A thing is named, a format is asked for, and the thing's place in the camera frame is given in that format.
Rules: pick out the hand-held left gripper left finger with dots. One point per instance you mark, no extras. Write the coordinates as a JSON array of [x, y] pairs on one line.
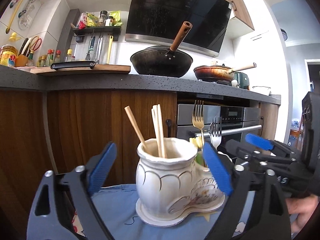
[[102, 167]]

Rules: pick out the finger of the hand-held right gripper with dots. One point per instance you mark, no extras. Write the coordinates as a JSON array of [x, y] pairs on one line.
[[258, 141], [250, 153]]

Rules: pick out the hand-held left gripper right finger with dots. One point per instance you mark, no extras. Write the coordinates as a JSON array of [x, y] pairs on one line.
[[217, 170]]

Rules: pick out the white ceramic utensil holder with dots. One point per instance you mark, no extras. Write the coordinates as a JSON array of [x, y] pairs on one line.
[[155, 180]]

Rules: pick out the wooden chopstick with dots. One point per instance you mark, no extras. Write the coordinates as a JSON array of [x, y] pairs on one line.
[[161, 130], [156, 130], [135, 127]]

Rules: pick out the person's right hand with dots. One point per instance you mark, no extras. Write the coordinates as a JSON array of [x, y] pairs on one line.
[[300, 210]]

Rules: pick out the silver fork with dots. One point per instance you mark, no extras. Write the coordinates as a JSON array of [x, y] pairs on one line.
[[215, 140]]

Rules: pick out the stainless steel oven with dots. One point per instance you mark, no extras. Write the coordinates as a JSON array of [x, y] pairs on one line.
[[232, 116]]

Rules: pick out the blue printed cloth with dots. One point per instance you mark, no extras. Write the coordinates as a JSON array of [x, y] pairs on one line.
[[120, 205]]

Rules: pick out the white bowl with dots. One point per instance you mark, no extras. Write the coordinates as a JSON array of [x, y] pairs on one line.
[[261, 90]]

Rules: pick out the gold fork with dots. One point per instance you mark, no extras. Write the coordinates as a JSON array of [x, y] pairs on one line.
[[198, 122]]

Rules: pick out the wooden base cabinets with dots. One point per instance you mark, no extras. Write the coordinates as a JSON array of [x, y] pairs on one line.
[[87, 117]]

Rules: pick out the green kitchen appliance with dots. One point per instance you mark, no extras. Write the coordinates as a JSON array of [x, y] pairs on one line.
[[242, 80]]

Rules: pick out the copper frying pan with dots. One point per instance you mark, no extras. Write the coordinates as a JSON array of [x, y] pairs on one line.
[[212, 72]]

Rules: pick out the wooden cutting board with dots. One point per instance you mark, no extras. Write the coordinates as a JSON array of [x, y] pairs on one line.
[[112, 68]]

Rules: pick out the dark ceiling lamp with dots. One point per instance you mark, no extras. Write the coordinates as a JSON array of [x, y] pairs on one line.
[[283, 35]]

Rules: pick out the metal tongs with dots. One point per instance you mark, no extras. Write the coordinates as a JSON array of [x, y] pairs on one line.
[[99, 48]]

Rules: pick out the yellow hanging spatula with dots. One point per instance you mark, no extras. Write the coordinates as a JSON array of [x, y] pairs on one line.
[[110, 47]]

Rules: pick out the grey hanging spatula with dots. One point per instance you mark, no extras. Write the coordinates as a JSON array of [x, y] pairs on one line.
[[91, 47]]

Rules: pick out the row of sauce bottles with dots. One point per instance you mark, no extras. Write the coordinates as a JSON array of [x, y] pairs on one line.
[[50, 58]]

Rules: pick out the wooden knife block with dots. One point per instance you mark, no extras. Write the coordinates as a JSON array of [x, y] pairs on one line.
[[22, 60]]

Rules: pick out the red scissors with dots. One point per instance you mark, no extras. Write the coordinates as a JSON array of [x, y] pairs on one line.
[[36, 43]]

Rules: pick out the yellow cooking oil bottle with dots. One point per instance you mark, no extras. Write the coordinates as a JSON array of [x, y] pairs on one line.
[[8, 57]]

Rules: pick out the small spice jar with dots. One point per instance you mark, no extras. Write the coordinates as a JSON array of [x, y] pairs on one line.
[[109, 21]]

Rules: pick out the red and white snack packet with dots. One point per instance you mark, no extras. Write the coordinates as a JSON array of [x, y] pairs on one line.
[[82, 21]]

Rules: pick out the yellow green snack packet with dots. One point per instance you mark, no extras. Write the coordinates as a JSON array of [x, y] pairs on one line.
[[92, 20]]

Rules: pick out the dark lid spice jar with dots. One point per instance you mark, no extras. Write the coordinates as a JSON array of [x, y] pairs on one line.
[[102, 18]]

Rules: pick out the black range hood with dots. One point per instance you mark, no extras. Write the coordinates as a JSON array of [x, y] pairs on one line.
[[175, 12]]

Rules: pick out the yellow funnel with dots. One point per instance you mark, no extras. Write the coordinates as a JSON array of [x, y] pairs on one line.
[[14, 38]]

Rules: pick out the black wall shelf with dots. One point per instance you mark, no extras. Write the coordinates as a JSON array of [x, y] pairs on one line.
[[100, 30]]

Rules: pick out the wooden wall cabinets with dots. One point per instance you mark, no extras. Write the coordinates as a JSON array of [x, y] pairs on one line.
[[240, 5]]

